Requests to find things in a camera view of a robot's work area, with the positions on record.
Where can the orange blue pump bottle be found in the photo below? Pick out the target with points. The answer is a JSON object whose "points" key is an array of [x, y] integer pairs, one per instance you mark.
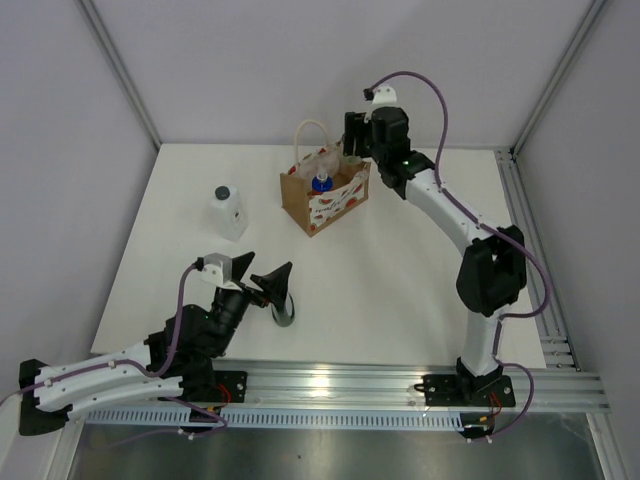
{"points": [[322, 183]]}

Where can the aluminium frame post left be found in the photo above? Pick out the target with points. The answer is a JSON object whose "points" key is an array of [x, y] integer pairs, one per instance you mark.
{"points": [[113, 58]]}

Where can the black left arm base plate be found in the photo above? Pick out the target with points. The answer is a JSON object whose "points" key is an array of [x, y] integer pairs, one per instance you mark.
{"points": [[215, 386]]}

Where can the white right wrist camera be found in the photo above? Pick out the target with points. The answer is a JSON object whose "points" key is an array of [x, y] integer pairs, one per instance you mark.
{"points": [[380, 96]]}

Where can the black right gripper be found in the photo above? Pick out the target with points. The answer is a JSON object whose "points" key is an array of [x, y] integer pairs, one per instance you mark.
{"points": [[355, 125]]}

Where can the aluminium frame post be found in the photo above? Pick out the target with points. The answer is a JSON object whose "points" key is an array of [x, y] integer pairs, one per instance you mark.
{"points": [[578, 40], [113, 58]]}

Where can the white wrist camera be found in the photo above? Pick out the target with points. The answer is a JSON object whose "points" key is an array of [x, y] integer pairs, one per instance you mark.
{"points": [[380, 96], [215, 269]]}

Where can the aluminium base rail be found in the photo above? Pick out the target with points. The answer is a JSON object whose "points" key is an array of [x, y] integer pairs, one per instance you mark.
{"points": [[308, 385]]}

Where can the aluminium side rail right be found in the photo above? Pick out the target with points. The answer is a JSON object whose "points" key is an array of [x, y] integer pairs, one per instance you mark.
{"points": [[558, 349]]}

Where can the aluminium frame post right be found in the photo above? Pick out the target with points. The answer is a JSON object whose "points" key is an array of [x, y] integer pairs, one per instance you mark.
{"points": [[578, 40]]}

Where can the slotted white cable duct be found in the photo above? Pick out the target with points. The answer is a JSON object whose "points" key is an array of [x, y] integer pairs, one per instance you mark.
{"points": [[281, 418]]}

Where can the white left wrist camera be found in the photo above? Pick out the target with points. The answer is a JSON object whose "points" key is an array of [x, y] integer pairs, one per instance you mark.
{"points": [[215, 269]]}

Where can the sage green lotion bottle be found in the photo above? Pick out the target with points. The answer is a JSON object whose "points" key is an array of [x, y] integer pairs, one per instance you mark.
{"points": [[350, 160]]}

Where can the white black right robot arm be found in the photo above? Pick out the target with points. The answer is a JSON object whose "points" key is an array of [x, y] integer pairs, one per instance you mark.
{"points": [[492, 271]]}

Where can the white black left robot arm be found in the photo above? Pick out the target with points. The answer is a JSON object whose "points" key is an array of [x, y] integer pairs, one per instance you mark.
{"points": [[174, 364]]}

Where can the white bottle grey cap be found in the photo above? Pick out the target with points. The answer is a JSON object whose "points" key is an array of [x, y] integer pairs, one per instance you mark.
{"points": [[228, 213]]}

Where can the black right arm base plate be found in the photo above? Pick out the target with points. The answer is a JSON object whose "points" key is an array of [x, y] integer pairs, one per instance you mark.
{"points": [[453, 390]]}

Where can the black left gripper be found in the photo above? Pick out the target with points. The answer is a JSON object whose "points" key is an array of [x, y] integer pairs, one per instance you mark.
{"points": [[273, 284]]}

